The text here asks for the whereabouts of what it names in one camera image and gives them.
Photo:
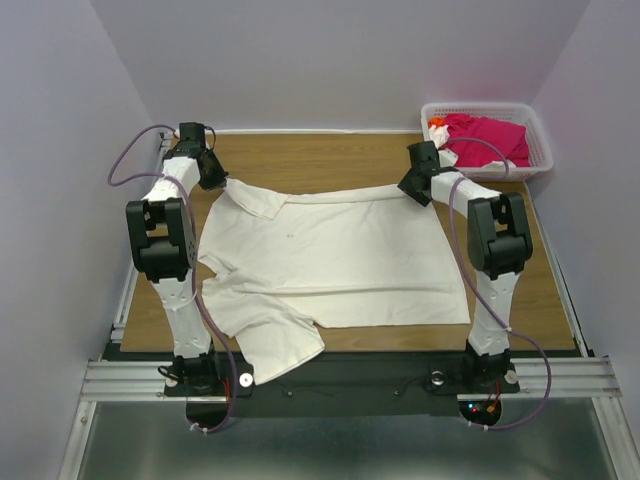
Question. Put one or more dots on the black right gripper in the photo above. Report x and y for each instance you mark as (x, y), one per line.
(407, 183)

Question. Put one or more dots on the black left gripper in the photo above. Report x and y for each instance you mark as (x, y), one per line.
(218, 180)

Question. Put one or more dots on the white t shirt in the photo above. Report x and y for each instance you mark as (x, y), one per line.
(284, 267)

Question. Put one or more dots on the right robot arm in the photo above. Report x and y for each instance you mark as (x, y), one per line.
(499, 244)

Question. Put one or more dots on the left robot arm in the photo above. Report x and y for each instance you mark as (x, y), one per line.
(161, 228)

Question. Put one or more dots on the white garment in basket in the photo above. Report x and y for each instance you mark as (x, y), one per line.
(438, 135)

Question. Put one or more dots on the orange garment in basket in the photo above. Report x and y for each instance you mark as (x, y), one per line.
(436, 121)

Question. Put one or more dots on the magenta t shirt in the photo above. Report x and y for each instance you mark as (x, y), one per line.
(481, 141)

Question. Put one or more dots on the white plastic laundry basket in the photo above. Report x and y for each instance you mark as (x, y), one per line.
(540, 157)

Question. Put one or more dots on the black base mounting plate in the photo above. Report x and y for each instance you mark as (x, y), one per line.
(339, 385)

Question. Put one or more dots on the aluminium right table rail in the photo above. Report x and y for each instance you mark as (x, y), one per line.
(561, 286)

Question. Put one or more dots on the aluminium table rail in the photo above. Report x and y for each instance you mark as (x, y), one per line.
(561, 286)
(133, 187)

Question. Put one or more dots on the aluminium left table rail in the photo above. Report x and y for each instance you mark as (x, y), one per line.
(133, 187)

